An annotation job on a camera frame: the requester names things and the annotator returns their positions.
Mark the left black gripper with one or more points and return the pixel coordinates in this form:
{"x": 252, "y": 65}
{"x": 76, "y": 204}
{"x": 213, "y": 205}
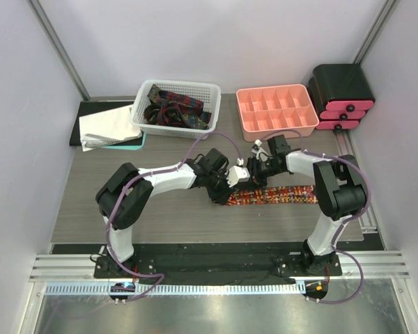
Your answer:
{"x": 222, "y": 195}

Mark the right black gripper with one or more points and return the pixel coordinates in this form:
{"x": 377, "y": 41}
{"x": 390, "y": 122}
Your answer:
{"x": 252, "y": 166}

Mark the multicoloured patterned tie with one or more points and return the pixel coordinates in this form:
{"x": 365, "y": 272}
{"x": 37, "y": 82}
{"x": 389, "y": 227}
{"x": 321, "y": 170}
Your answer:
{"x": 273, "y": 195}

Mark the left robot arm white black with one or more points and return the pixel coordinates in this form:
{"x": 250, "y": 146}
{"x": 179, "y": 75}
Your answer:
{"x": 123, "y": 198}

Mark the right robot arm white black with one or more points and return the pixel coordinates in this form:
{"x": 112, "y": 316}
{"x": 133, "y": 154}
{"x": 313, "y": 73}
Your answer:
{"x": 339, "y": 186}

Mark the dark red blue ties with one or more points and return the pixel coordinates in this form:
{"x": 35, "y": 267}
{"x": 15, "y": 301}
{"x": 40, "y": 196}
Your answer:
{"x": 175, "y": 110}

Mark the pink compartment organizer tray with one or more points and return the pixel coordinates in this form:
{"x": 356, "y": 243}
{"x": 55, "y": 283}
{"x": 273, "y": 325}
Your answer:
{"x": 268, "y": 109}

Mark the white plastic mesh basket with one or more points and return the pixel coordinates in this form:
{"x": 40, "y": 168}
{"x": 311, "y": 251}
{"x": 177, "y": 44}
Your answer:
{"x": 208, "y": 93}

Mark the teal tray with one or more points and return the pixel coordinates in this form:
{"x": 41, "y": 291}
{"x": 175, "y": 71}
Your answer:
{"x": 135, "y": 144}

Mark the black pink drawer unit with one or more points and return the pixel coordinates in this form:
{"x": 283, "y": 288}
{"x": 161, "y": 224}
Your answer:
{"x": 341, "y": 95}

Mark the white folded cloth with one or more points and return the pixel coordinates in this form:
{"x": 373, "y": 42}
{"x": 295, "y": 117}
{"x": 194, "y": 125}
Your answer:
{"x": 107, "y": 128}

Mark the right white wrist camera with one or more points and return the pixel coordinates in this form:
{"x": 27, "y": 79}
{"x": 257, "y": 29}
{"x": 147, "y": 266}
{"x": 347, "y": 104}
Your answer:
{"x": 258, "y": 151}

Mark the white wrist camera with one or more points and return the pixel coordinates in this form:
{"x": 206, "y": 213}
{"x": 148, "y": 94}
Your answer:
{"x": 237, "y": 174}
{"x": 258, "y": 151}

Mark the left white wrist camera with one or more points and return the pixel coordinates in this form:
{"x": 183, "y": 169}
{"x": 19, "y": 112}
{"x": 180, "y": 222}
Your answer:
{"x": 237, "y": 174}

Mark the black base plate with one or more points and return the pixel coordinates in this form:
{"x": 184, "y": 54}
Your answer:
{"x": 216, "y": 260}

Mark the aluminium rail frame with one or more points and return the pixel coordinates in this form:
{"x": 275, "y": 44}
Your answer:
{"x": 76, "y": 275}

